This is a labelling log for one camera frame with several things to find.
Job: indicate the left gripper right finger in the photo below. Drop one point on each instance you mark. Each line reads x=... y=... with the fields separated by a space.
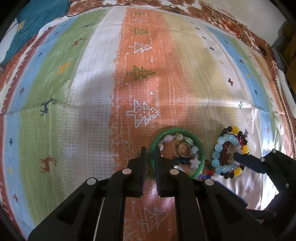
x=164 y=180

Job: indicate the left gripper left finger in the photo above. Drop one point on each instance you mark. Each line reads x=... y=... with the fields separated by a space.
x=136 y=178

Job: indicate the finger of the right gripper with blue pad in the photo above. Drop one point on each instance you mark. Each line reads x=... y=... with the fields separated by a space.
x=251 y=162

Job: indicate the green jade bangle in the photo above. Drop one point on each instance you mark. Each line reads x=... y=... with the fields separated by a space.
x=185 y=149

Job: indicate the striped colourful blanket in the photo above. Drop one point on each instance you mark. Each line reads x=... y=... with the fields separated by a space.
x=90 y=90

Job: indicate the brown floral bedsheet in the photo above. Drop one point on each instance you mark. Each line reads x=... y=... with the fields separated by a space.
x=196 y=9

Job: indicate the teal cloth garment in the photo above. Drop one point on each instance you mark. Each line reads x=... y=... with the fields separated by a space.
x=31 y=19

